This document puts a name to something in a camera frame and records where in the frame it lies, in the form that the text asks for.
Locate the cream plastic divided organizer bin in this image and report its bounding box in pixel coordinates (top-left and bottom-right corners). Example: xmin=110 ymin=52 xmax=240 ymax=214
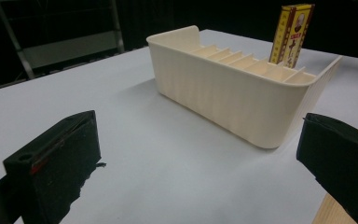
xmin=145 ymin=24 xmax=343 ymax=149

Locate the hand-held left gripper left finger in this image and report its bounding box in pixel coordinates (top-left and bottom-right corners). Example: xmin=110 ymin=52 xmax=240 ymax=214
xmin=2 ymin=109 xmax=107 ymax=224

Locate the metal shelf stand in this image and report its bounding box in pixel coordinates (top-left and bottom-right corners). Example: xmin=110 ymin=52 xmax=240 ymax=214
xmin=0 ymin=0 xmax=126 ymax=90

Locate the yellow red seasoning box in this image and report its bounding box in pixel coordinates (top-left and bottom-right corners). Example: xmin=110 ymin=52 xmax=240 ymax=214
xmin=268 ymin=3 xmax=316 ymax=69

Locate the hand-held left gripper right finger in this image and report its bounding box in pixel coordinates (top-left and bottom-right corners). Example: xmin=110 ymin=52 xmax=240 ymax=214
xmin=296 ymin=112 xmax=358 ymax=224

